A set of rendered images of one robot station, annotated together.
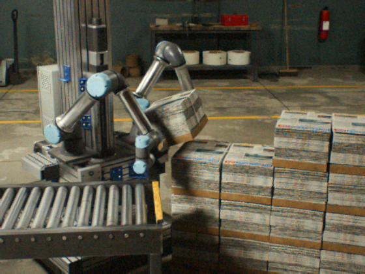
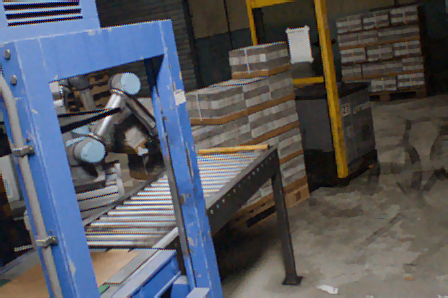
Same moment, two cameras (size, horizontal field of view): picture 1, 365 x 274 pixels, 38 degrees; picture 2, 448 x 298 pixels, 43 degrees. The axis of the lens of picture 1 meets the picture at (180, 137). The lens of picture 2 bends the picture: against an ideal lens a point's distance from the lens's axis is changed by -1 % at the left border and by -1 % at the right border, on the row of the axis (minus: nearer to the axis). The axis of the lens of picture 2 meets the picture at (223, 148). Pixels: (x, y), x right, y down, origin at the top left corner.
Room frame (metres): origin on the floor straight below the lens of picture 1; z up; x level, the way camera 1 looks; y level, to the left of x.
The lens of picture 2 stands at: (0.78, 2.88, 1.51)
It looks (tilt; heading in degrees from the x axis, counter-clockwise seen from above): 12 degrees down; 300
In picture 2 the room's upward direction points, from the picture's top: 10 degrees counter-clockwise
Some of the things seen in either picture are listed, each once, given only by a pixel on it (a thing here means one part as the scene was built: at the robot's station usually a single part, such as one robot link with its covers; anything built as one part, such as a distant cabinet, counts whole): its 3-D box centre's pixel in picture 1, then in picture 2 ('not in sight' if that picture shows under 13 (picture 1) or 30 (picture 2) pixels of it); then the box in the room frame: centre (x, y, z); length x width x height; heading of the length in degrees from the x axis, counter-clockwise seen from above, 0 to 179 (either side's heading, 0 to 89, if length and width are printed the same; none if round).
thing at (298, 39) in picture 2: not in sight; (291, 40); (2.58, -1.69, 1.28); 0.57 x 0.01 x 0.65; 165
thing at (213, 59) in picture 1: (203, 46); not in sight; (9.03, -0.37, 0.55); 1.80 x 0.70 x 1.09; 95
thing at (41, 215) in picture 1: (43, 210); (192, 184); (2.28, 0.64, 0.77); 0.47 x 0.05 x 0.05; 5
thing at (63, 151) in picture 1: (72, 143); (82, 170); (2.97, 0.63, 0.87); 0.15 x 0.15 x 0.10
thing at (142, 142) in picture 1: (144, 146); not in sight; (2.67, 0.19, 0.96); 0.11 x 0.08 x 0.11; 158
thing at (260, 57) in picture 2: not in sight; (269, 125); (2.70, -1.26, 0.65); 0.39 x 0.30 x 1.29; 165
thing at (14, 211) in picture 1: (14, 211); (180, 193); (2.27, 0.77, 0.77); 0.47 x 0.05 x 0.05; 5
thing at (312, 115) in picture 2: not in sight; (327, 130); (2.49, -2.03, 0.40); 0.69 x 0.55 x 0.80; 165
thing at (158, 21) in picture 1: (204, 21); not in sight; (9.06, -0.38, 0.96); 1.69 x 0.57 x 0.12; 95
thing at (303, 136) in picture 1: (302, 139); (213, 105); (2.85, -0.69, 0.95); 0.38 x 0.29 x 0.23; 164
